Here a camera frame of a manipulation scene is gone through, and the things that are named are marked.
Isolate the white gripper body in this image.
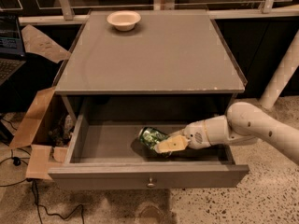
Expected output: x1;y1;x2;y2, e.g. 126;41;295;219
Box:
183;121;211;149

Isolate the green soda can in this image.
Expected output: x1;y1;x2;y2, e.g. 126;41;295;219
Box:
138;127;171;157

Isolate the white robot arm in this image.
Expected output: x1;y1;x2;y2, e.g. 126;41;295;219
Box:
154;102;299;164

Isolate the round metal drawer knob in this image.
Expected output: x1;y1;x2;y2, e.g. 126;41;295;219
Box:
147;178;155;189

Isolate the grey cabinet with top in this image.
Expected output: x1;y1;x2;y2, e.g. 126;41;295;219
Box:
56;10;246;123

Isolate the open grey top drawer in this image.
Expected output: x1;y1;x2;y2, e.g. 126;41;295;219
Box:
47;111;250;191

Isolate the white diagonal pole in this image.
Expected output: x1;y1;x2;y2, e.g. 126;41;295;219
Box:
259;31;299;109

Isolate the white paper bowl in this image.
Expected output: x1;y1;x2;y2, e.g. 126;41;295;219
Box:
107;10;141;32

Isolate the brown cardboard box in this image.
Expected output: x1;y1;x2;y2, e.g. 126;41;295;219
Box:
9;88;69;180

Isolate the brown paper sheet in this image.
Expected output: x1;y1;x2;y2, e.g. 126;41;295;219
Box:
21;25;71;63

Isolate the open laptop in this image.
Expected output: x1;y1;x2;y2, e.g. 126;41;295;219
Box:
0;13;26;85

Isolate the black cable on floor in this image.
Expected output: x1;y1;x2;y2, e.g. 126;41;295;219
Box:
0;115;86;224

